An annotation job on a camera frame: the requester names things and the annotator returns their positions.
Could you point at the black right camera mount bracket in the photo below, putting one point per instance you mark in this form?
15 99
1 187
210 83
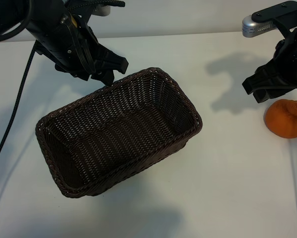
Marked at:
275 12

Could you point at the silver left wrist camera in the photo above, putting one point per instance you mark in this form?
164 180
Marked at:
102 11

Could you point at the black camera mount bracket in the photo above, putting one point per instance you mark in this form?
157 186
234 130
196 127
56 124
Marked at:
275 12
108 3

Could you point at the black left camera mount bracket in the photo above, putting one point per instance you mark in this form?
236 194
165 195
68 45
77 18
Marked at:
108 3

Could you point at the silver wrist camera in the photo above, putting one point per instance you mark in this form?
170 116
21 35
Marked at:
255 27
102 11

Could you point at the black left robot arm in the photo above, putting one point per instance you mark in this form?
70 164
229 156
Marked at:
4 15

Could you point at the orange fruit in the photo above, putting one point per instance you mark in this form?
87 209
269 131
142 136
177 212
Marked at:
285 121

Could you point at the dark brown wicker basket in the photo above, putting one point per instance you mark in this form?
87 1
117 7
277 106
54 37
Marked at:
113 129

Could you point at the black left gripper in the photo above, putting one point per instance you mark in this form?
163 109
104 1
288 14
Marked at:
61 44

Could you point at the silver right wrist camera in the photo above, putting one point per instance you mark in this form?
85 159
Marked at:
255 27

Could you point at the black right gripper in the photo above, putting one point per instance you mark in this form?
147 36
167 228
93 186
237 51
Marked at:
295 59

